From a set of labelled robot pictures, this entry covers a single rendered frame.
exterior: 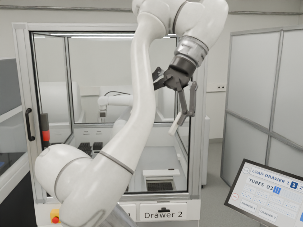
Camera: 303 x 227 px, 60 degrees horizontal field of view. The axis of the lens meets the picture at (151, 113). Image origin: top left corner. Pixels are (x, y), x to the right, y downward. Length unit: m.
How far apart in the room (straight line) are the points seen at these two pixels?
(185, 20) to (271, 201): 1.14
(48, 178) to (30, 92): 0.91
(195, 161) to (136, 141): 1.01
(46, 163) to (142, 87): 0.32
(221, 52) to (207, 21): 4.31
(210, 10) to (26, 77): 1.07
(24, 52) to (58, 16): 3.18
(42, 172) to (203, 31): 0.58
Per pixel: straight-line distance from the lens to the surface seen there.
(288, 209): 1.61
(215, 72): 5.08
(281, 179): 1.65
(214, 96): 5.14
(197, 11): 0.81
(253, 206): 1.65
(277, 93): 2.82
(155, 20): 0.81
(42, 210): 1.83
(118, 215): 0.92
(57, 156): 0.73
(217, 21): 0.80
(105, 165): 0.62
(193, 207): 1.77
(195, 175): 1.66
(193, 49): 0.76
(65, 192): 0.65
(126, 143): 0.63
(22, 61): 1.56
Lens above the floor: 1.87
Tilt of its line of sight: 14 degrees down
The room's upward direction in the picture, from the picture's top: straight up
